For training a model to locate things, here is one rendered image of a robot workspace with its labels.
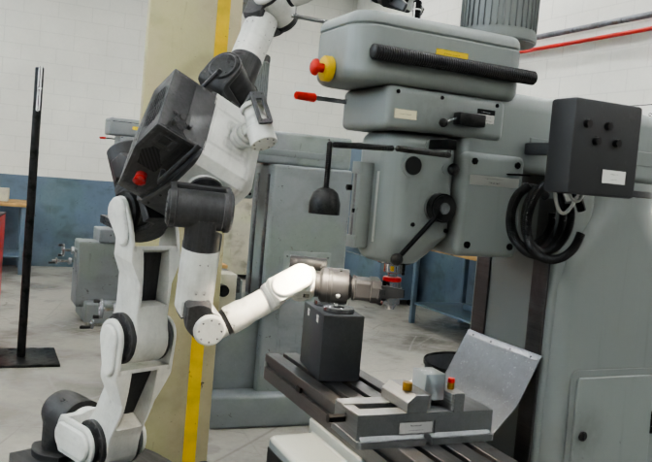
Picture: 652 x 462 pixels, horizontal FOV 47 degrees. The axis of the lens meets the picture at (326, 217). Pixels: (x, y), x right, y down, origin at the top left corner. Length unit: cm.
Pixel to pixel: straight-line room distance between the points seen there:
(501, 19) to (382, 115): 43
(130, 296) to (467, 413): 96
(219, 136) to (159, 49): 164
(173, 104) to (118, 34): 907
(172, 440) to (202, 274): 200
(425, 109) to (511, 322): 67
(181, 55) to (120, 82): 736
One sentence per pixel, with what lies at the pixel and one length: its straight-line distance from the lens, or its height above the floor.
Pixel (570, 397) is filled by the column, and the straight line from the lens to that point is 206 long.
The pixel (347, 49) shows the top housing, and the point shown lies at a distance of 174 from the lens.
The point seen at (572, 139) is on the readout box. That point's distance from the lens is 172.
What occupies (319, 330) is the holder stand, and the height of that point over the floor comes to 108.
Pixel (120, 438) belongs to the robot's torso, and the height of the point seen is 72.
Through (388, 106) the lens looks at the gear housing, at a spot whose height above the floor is 168.
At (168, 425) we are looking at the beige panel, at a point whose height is 30.
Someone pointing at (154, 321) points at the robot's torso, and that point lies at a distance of 214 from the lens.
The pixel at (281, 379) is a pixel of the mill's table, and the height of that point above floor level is 90.
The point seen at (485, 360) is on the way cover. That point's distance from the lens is 215.
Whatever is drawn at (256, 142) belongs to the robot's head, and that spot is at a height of 157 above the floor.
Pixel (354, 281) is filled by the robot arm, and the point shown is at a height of 125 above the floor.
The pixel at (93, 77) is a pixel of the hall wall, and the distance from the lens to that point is 1076.
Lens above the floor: 150
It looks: 3 degrees down
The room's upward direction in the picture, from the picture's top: 5 degrees clockwise
